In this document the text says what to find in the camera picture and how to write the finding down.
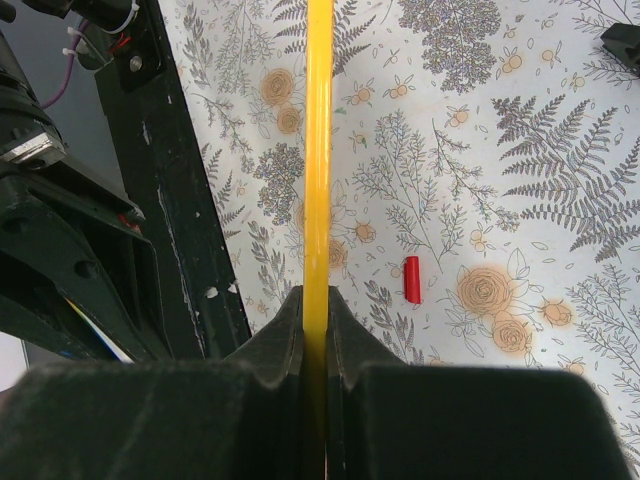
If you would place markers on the yellow framed whiteboard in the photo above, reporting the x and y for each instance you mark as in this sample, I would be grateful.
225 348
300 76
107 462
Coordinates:
315 302

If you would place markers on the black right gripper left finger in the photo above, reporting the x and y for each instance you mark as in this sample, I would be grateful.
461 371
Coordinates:
238 418

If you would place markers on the red marker cap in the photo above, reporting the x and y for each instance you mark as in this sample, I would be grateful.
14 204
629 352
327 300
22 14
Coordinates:
412 280

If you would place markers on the white red marker pen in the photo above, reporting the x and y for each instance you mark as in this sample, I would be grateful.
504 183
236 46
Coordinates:
119 353

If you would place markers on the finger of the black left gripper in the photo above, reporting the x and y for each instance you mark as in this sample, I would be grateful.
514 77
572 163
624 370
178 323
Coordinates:
48 334
57 245

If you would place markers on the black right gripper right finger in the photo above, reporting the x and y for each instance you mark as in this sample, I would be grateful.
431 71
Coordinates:
391 420

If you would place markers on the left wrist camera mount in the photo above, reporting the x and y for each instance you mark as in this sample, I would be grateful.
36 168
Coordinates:
34 151

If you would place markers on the floral table mat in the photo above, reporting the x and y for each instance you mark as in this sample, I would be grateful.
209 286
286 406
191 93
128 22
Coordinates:
498 141

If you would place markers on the wire whiteboard stand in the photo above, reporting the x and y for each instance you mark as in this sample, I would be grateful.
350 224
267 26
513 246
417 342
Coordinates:
622 41

